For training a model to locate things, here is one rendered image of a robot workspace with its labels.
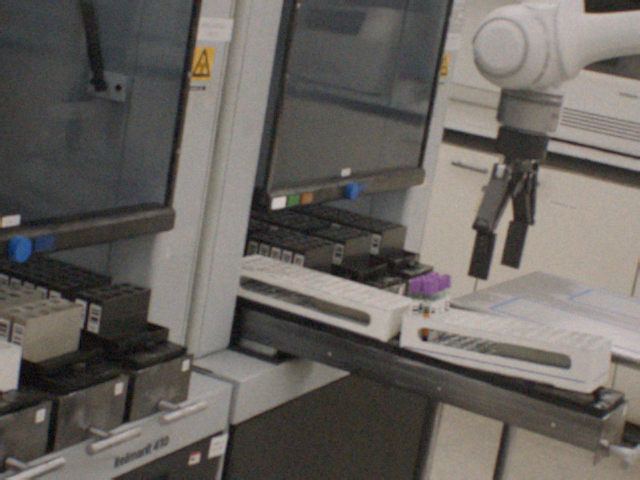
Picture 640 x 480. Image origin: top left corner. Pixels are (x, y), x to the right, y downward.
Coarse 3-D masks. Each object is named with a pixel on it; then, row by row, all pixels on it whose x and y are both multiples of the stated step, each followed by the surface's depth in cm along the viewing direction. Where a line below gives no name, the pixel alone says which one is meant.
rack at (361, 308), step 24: (264, 264) 218; (288, 264) 221; (240, 288) 214; (264, 288) 219; (288, 288) 210; (312, 288) 208; (336, 288) 211; (360, 288) 213; (312, 312) 209; (336, 312) 218; (360, 312) 216; (384, 312) 203; (384, 336) 203
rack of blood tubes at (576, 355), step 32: (416, 320) 200; (448, 320) 200; (480, 320) 202; (512, 320) 203; (448, 352) 199; (480, 352) 199; (512, 352) 204; (544, 352) 202; (576, 352) 189; (608, 352) 195; (576, 384) 190
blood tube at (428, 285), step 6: (426, 282) 200; (432, 282) 200; (426, 288) 200; (432, 288) 200; (426, 294) 200; (432, 294) 200; (426, 300) 200; (426, 306) 200; (426, 312) 200; (426, 330) 201; (420, 336) 201; (426, 336) 201
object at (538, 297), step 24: (504, 288) 250; (528, 288) 253; (552, 288) 257; (576, 288) 260; (600, 288) 264; (480, 312) 230; (504, 312) 232; (528, 312) 235; (552, 312) 238; (576, 312) 241; (600, 312) 244; (624, 312) 247; (624, 336) 229; (624, 360) 218; (432, 408) 236; (432, 432) 237; (504, 432) 276; (432, 456) 239; (504, 456) 276
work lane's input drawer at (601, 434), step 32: (256, 320) 212; (288, 320) 210; (288, 352) 209; (320, 352) 207; (352, 352) 204; (384, 352) 202; (416, 352) 200; (416, 384) 200; (448, 384) 197; (480, 384) 195; (512, 384) 194; (544, 384) 200; (512, 416) 193; (544, 416) 191; (576, 416) 189; (608, 416) 189; (608, 448) 193
